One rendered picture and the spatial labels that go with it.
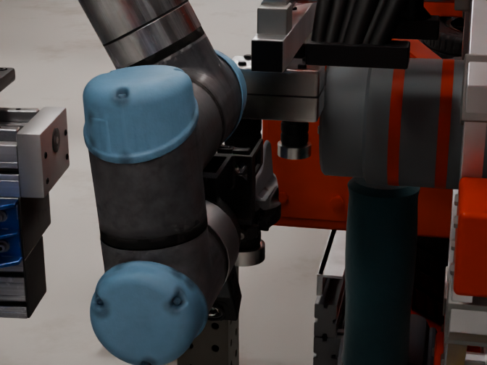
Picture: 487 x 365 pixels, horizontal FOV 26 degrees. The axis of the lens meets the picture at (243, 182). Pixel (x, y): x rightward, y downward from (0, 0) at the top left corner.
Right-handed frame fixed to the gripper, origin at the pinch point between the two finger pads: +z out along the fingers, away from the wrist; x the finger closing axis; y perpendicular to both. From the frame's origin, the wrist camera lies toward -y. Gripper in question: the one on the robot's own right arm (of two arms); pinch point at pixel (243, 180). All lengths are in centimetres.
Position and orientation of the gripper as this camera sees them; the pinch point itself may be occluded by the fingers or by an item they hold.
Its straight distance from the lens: 103.0
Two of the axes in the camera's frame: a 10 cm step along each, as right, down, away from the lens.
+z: 2.0, -3.3, 9.2
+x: -9.8, -0.7, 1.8
